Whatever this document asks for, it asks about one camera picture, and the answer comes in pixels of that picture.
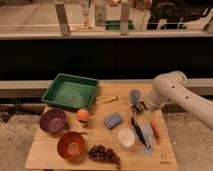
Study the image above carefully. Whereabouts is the black brush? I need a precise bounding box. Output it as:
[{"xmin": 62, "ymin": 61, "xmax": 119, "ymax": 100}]
[{"xmin": 130, "ymin": 104, "xmax": 152, "ymax": 150}]

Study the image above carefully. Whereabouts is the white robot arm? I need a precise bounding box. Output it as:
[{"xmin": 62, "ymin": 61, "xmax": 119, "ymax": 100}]
[{"xmin": 143, "ymin": 71, "xmax": 213, "ymax": 130}]

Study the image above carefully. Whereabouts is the light blue cloth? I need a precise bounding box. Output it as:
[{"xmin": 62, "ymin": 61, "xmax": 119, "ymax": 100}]
[{"xmin": 139, "ymin": 123, "xmax": 154, "ymax": 157}]

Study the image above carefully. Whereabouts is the grey-blue round object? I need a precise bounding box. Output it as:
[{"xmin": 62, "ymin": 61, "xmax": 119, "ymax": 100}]
[{"xmin": 129, "ymin": 89, "xmax": 141, "ymax": 104}]

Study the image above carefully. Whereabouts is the white cup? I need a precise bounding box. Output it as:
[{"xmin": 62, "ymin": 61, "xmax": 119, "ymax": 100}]
[{"xmin": 118, "ymin": 128, "xmax": 135, "ymax": 148}]

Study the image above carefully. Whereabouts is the blue sponge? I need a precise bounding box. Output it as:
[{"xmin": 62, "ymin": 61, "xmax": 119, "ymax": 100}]
[{"xmin": 103, "ymin": 113, "xmax": 123, "ymax": 129}]

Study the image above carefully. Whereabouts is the wooden table board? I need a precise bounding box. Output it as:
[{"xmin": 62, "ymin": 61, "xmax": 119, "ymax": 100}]
[{"xmin": 25, "ymin": 82, "xmax": 178, "ymax": 171}]

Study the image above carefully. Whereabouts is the metal spoon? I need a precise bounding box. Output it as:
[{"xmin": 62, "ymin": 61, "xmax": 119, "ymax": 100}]
[{"xmin": 78, "ymin": 132, "xmax": 94, "ymax": 135}]

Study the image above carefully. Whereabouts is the bunch of dark grapes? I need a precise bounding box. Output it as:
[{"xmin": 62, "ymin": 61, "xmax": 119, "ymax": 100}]
[{"xmin": 88, "ymin": 144, "xmax": 121, "ymax": 169}]

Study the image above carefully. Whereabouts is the orange fruit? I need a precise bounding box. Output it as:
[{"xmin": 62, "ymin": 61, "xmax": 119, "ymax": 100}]
[{"xmin": 76, "ymin": 109, "xmax": 90, "ymax": 122}]

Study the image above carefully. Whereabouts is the orange-brown bowl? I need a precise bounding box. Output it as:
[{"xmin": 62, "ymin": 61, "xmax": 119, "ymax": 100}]
[{"xmin": 57, "ymin": 131, "xmax": 85, "ymax": 161}]

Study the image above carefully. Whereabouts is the green plastic tray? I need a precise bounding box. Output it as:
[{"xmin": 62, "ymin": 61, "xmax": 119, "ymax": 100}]
[{"xmin": 42, "ymin": 74, "xmax": 99, "ymax": 110}]

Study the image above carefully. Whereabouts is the purple bowl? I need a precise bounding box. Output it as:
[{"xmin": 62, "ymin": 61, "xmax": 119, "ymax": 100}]
[{"xmin": 39, "ymin": 108, "xmax": 67, "ymax": 134}]

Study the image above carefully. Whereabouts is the yellow handled utensil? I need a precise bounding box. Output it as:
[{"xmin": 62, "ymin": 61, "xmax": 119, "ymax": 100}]
[{"xmin": 95, "ymin": 96, "xmax": 118, "ymax": 104}]

